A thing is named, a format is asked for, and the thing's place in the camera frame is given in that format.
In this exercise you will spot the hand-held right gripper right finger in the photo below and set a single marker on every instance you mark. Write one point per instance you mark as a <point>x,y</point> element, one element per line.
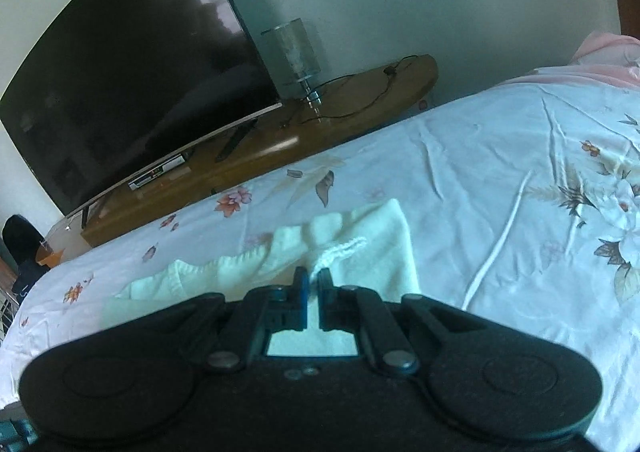
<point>324,293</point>

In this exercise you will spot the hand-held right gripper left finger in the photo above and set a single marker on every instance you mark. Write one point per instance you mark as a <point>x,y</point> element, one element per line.
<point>301,294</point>

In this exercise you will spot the wooden headboard shelf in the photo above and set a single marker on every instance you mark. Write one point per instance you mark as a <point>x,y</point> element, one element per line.
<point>280,152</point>

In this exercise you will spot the white floral bed sheet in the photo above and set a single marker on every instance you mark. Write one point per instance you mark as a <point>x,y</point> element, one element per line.
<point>450,172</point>

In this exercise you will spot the clear plastic bottle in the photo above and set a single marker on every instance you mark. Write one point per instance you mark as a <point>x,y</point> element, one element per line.
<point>292,49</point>

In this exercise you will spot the black chair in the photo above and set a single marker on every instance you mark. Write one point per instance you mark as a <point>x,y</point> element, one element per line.
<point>20,237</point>

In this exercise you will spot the black flat-screen television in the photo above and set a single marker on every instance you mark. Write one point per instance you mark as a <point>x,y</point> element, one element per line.
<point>125,57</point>

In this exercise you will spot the pink pillow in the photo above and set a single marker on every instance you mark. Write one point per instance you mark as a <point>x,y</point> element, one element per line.
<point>605,52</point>

